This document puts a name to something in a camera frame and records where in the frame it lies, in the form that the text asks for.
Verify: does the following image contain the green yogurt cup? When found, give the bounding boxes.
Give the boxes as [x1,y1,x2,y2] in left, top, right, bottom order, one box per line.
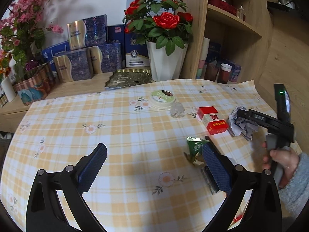
[149,90,176,109]

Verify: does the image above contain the white geometric vase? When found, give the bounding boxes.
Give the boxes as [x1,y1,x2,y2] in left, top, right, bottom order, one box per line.
[146,42,188,82]

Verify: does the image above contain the low wooden cabinet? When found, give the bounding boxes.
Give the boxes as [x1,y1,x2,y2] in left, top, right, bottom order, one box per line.
[0,72,112,133]

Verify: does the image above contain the person's right hand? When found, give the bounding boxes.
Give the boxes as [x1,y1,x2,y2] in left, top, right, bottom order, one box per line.
[262,149,300,188]

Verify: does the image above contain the right grey fleece forearm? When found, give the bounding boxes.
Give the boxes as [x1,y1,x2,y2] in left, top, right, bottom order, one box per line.
[279,153,309,219]

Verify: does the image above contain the gold blue gift box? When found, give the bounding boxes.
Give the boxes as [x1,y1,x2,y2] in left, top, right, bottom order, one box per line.
[67,15,107,50]

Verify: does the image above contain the black small packet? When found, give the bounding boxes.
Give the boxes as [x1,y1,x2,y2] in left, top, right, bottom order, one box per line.
[201,166,220,195]

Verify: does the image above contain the plaid yellow tablecloth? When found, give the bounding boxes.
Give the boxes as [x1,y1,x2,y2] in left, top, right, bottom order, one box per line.
[1,80,274,231]

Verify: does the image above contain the red cigarette pack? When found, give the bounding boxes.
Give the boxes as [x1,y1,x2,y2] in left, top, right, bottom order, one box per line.
[197,106,228,135]

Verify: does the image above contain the red paper cup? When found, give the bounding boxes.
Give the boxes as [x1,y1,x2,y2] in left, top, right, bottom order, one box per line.
[217,63,232,84]

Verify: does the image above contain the striped tin flower box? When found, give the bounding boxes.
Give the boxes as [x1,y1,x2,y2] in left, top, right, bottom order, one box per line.
[13,63,55,106]

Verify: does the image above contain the stack of pastel cups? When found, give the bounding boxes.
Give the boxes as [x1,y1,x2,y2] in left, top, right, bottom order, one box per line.
[196,37,210,79]

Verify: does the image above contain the wooden shelf unit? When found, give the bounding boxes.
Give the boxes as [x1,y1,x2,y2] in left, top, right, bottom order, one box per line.
[180,0,273,82]

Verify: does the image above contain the gold embossed tray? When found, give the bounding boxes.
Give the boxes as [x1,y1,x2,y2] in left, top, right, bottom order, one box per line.
[105,68,153,91]

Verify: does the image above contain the green candy wrapper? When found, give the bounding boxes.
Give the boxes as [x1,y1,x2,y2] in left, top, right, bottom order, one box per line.
[184,137,209,166]

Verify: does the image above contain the white slim vase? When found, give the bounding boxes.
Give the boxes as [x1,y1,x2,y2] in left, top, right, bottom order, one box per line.
[1,77,16,102]

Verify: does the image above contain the pink cherry blossom bouquet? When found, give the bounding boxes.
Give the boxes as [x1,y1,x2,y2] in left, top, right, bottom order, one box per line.
[1,0,63,81]

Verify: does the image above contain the white grey paper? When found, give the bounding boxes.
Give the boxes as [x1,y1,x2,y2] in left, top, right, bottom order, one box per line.
[228,106,259,141]

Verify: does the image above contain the red rose bouquet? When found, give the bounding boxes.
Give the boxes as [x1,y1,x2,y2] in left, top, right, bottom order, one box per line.
[123,0,193,56]

